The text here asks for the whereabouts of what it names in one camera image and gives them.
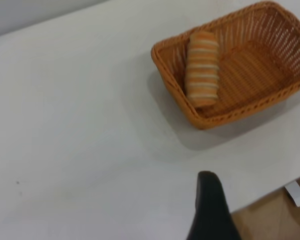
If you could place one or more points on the orange woven wicker basket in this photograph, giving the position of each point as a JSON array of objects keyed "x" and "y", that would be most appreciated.
[{"x": 254, "y": 72}]

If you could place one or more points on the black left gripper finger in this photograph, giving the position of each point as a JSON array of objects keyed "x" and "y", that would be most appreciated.
[{"x": 212, "y": 212}]

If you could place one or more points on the white plastic table bracket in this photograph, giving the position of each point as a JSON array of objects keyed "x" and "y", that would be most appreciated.
[{"x": 296, "y": 193}]

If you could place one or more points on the striped orange cream bread roll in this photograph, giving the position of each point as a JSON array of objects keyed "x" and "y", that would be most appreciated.
[{"x": 202, "y": 72}]

